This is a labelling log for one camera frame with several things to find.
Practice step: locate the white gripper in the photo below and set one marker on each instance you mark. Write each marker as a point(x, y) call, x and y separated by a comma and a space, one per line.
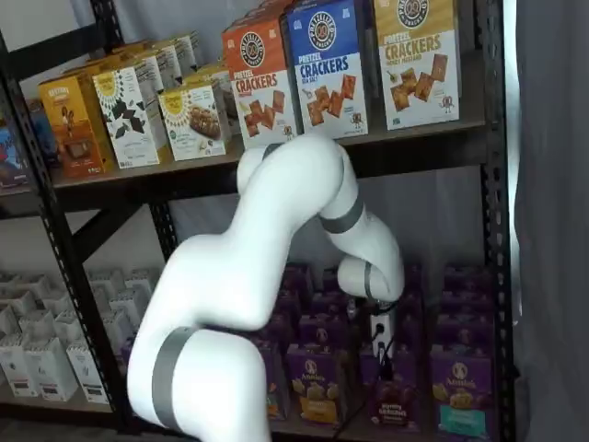
point(386, 322)

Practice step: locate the purple box brown patch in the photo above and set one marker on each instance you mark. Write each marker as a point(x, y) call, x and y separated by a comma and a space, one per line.
point(398, 405)

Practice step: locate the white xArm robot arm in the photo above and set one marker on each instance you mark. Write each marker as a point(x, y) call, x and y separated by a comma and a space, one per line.
point(230, 276)

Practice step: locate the purple Annie's box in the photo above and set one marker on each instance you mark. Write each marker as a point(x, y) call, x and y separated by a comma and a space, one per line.
point(290, 304)
point(296, 278)
point(465, 278)
point(329, 304)
point(330, 278)
point(413, 278)
point(465, 331)
point(412, 306)
point(322, 329)
point(465, 304)
point(283, 329)
point(411, 336)

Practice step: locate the purple box yellow patch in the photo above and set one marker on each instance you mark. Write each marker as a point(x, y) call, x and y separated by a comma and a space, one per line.
point(315, 387)

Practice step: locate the purple box teal patch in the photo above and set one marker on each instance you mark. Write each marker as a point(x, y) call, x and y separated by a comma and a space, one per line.
point(462, 396)

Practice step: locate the purple box green patch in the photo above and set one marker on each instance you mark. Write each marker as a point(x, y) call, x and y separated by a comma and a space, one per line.
point(275, 382)

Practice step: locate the black metal shelf rack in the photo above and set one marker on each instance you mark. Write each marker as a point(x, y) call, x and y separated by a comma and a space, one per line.
point(18, 202)
point(496, 184)

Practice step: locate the wooden shelf board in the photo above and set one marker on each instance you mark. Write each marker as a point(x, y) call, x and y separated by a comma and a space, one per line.
point(471, 131)

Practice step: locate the white carton box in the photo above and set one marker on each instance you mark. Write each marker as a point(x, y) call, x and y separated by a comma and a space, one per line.
point(20, 280)
point(18, 373)
point(126, 304)
point(106, 279)
point(50, 373)
point(89, 375)
point(69, 327)
point(37, 326)
point(9, 324)
point(16, 300)

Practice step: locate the blue pretzel crackers box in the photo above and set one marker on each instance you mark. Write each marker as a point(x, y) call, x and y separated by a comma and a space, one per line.
point(329, 69)

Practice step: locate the yellow pretzel crackers box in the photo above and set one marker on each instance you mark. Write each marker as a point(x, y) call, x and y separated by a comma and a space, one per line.
point(416, 64)

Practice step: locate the orange pretzel crackers box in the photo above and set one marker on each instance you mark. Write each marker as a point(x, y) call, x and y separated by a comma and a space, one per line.
point(269, 10)
point(260, 87)

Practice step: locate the Simple Mills bar box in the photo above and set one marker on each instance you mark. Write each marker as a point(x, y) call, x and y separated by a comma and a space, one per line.
point(211, 76)
point(193, 124)

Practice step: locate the white Sweet Thins box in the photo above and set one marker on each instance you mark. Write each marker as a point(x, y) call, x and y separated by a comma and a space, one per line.
point(168, 64)
point(147, 73)
point(126, 119)
point(186, 53)

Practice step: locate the orange snack box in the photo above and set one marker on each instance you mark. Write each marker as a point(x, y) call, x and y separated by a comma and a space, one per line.
point(69, 129)

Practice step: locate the dark blue snack box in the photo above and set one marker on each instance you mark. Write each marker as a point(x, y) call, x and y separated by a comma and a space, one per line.
point(41, 133)

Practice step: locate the blue and red snack box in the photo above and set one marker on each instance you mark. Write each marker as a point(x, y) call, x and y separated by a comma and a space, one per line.
point(11, 152)

